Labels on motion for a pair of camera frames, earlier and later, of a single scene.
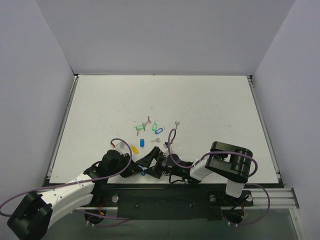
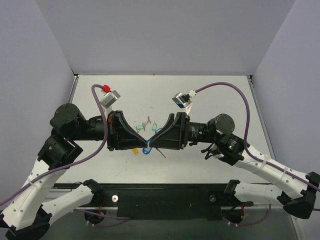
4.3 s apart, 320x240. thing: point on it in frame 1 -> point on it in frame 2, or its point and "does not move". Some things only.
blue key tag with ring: (158, 131) does not move
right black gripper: (155, 163) -> (185, 130)
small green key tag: (154, 126) does not move
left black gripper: (130, 166) -> (111, 131)
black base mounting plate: (180, 201) does not move
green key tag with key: (139, 127) does not move
